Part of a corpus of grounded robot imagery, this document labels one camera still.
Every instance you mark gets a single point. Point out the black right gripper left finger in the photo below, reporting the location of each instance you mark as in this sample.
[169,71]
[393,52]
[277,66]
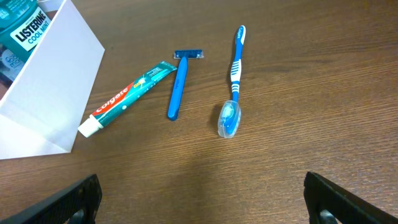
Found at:
[78,203]

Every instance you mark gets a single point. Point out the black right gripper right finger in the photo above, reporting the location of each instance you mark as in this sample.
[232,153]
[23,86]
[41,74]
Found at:
[327,202]

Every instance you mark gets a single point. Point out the teal mouthwash bottle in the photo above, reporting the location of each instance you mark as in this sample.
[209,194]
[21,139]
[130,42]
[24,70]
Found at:
[23,23]

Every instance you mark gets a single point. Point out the green red toothpaste tube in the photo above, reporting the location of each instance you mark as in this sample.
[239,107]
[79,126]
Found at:
[114,107]

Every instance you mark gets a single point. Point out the white cardboard box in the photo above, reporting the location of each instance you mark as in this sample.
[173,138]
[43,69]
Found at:
[42,109]

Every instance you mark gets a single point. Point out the blue white toothbrush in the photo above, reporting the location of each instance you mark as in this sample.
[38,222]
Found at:
[230,115]

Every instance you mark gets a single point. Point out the blue disposable razor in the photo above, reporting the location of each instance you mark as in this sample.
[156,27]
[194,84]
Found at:
[177,91]

